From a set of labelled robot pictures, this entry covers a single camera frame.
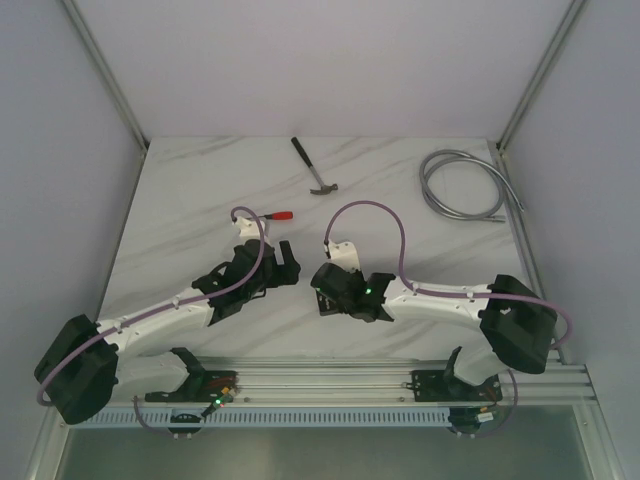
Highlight black fuse box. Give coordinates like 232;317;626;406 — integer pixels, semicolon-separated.
316;291;341;316

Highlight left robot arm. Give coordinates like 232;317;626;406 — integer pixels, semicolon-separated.
34;239;301;425

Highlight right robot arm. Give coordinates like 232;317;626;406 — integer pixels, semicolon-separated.
311;262;557;399

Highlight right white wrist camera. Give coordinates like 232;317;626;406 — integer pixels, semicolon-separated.
324;240;361;273

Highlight red handled screwdriver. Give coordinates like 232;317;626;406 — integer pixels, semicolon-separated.
262;211;294;221

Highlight aluminium front rail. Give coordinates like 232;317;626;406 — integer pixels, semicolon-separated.
99;357;597;405

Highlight claw hammer black handle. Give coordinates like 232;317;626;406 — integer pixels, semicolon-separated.
290;136;341;197

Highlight slotted grey cable duct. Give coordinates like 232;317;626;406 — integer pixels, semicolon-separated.
75;406;453;429

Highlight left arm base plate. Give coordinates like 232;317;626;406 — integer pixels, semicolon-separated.
144;370;237;403

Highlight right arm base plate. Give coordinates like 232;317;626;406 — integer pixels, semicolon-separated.
405;370;503;403

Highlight coiled grey metal hose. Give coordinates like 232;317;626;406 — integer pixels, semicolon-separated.
418;148;526;223

